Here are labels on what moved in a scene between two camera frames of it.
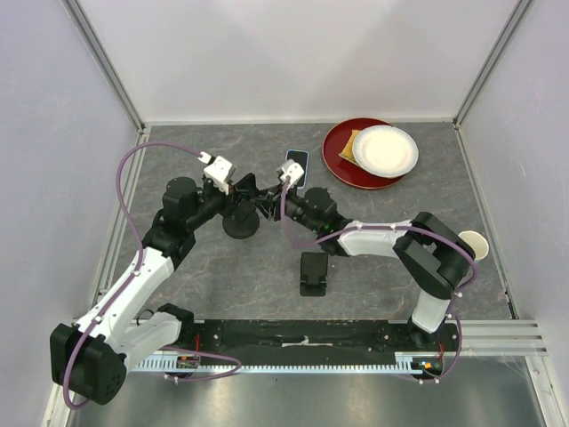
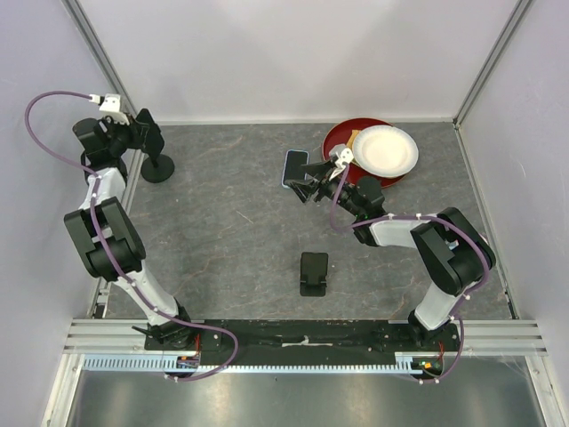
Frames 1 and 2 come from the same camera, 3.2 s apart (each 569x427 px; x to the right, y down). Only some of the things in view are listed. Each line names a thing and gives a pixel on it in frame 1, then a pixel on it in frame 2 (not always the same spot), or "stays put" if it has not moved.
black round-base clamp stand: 243,222 → 158,170
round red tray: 344,169 stays put
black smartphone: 244,197 → 154,140
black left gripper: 227,199 → 134,130
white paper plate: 386,151 stays put
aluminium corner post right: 520,10 stays put
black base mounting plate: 425,352 stays put
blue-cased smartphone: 301,157 stays put
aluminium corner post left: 106,62 stays put
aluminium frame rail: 500,336 stays put
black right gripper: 266,206 → 304,191
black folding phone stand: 314,267 stays put
